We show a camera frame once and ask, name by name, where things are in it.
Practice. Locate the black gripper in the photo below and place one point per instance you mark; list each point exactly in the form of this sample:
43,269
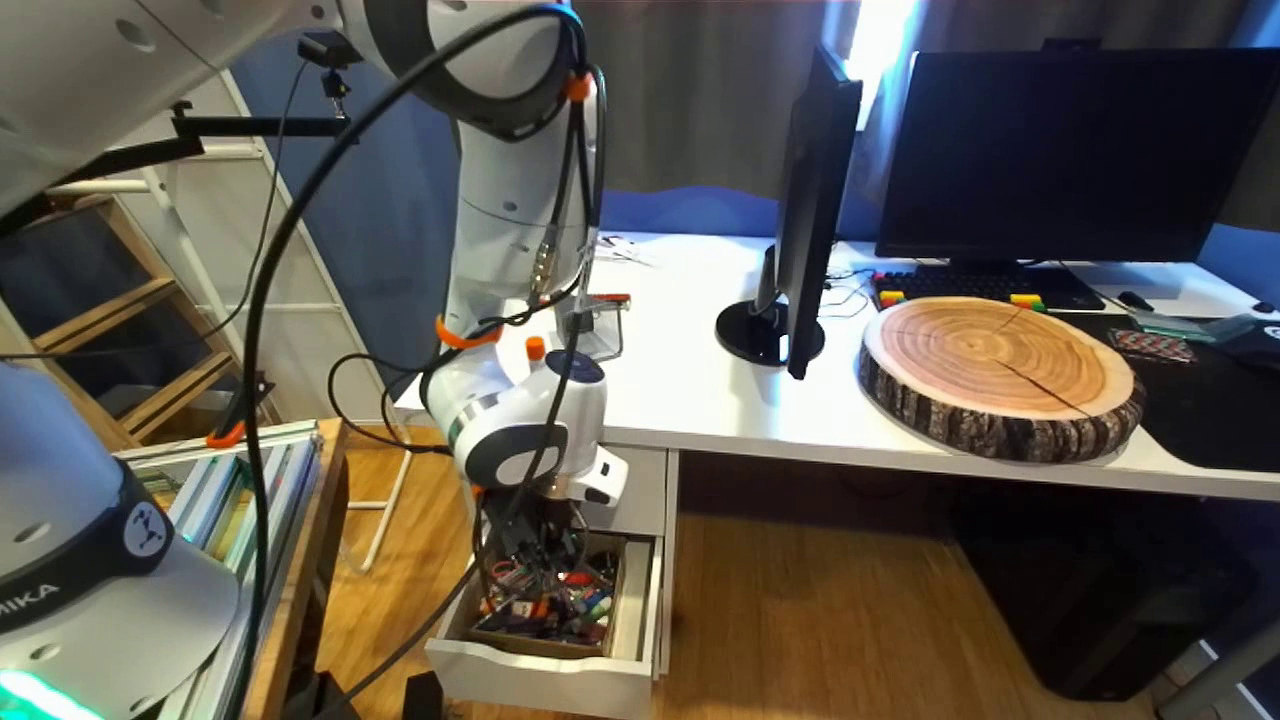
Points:
528,525

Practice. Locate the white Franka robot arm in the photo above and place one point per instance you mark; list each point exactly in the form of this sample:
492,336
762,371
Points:
514,175

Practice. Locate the white drawer cabinet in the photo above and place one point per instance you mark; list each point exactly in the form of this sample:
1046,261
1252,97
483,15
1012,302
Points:
647,485

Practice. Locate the white desk drawer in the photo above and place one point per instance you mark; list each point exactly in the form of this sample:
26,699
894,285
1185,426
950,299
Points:
533,672

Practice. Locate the wooden bookcase with books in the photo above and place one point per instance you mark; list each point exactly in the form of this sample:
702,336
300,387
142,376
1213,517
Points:
285,561

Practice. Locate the white ladder shelf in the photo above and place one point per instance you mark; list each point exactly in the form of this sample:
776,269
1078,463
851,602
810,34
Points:
234,241

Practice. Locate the black monitor with round stand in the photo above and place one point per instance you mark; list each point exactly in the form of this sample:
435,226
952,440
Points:
815,214

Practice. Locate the black computer monitor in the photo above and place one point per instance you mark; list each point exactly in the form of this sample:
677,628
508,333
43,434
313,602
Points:
706,92

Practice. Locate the round wood slice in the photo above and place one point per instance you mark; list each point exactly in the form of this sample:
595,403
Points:
1000,375

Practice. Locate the black keyboard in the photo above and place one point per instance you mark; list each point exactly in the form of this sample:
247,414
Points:
984,285

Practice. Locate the black box under desk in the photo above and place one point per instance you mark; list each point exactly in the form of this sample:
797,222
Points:
1106,602

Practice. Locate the black computer mouse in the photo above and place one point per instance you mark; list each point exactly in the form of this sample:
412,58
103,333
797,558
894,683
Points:
1132,302

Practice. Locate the wide black monitor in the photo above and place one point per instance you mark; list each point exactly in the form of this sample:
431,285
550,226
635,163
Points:
1082,155

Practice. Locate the black desk mat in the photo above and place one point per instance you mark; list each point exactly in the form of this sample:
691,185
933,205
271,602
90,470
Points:
1206,395

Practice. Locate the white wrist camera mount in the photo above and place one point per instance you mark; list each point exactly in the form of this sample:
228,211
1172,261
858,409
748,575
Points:
603,478

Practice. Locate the white metal stool frame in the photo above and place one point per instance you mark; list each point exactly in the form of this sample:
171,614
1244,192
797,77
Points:
378,515

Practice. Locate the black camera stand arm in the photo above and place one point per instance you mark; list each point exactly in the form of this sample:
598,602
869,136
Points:
254,126

